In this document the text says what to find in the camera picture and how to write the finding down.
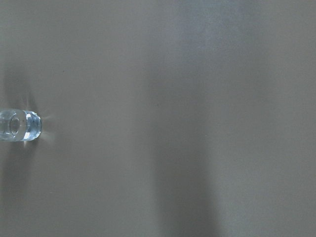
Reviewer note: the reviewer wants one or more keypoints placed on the glass sauce bottle metal spout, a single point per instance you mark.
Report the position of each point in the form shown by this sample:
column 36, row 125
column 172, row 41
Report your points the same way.
column 19, row 125

